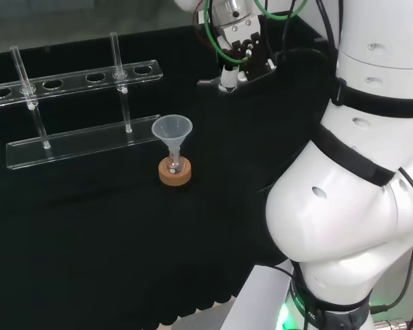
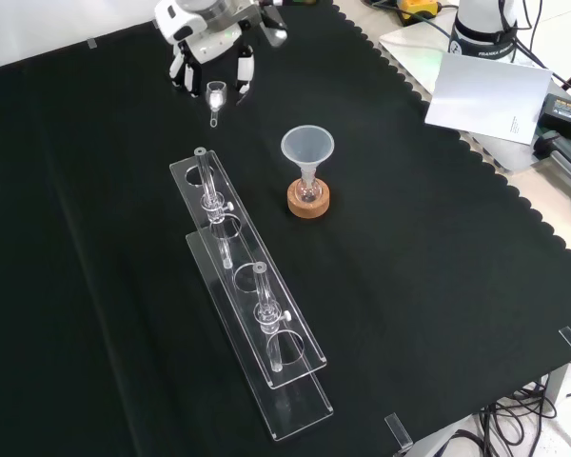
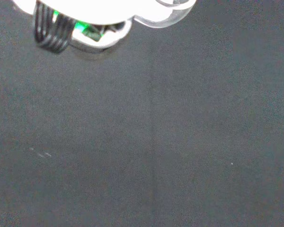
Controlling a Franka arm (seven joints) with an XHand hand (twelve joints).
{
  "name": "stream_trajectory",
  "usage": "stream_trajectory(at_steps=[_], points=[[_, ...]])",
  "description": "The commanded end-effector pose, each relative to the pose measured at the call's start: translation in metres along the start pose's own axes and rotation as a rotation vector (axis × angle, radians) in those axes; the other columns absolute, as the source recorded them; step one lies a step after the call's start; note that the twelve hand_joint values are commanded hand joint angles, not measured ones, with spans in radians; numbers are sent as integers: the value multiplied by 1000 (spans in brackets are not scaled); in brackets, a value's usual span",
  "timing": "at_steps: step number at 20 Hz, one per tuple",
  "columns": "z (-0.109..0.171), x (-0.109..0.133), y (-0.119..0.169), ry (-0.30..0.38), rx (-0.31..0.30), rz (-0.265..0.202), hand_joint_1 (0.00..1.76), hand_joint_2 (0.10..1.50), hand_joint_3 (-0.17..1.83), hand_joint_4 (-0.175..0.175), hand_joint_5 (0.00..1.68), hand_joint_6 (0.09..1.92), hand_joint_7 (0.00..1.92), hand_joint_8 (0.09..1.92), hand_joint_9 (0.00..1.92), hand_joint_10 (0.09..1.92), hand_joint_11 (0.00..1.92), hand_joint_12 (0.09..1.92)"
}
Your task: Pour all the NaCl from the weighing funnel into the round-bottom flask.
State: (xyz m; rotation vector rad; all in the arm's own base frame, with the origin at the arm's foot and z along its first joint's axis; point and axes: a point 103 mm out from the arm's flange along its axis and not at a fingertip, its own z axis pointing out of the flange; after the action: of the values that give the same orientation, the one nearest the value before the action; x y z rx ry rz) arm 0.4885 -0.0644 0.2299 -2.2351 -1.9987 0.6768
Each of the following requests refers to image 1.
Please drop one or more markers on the clear acrylic funnel stand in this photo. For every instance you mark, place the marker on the clear acrylic funnel stand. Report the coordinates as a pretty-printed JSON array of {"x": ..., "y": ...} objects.
[{"x": 72, "y": 144}]

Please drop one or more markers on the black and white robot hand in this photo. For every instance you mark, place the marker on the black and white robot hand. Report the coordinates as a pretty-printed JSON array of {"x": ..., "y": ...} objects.
[{"x": 242, "y": 34}]

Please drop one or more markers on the clear plastic funnel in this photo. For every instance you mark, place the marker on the clear plastic funnel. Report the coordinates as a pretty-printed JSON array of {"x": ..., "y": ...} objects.
[{"x": 172, "y": 128}]

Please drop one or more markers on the grey metal mount plate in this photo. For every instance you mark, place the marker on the grey metal mount plate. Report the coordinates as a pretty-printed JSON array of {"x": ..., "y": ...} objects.
[{"x": 258, "y": 295}]

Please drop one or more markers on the small glass round-bottom flask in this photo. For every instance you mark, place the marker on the small glass round-bottom flask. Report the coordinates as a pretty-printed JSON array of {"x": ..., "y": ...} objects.
[{"x": 175, "y": 166}]

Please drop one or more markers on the black bench cloth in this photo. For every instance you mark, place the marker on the black bench cloth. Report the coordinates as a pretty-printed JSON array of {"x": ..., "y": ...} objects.
[{"x": 106, "y": 240}]

